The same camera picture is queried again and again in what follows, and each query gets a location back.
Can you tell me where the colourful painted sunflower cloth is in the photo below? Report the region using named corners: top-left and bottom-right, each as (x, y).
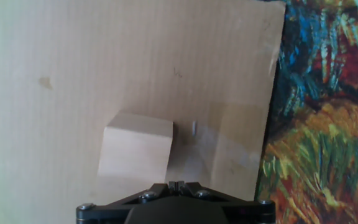
top-left (252, 0), bottom-right (358, 224)

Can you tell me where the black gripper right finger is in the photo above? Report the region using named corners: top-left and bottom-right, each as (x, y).
top-left (177, 180), bottom-right (277, 224)

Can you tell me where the small wooden block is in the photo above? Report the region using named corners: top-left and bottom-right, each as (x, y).
top-left (96, 111), bottom-right (175, 183)

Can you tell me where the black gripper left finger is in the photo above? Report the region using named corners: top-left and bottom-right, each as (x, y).
top-left (75, 180), bottom-right (178, 224)

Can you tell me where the brown cardboard sheet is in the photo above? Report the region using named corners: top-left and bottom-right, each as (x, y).
top-left (0, 0), bottom-right (287, 224)

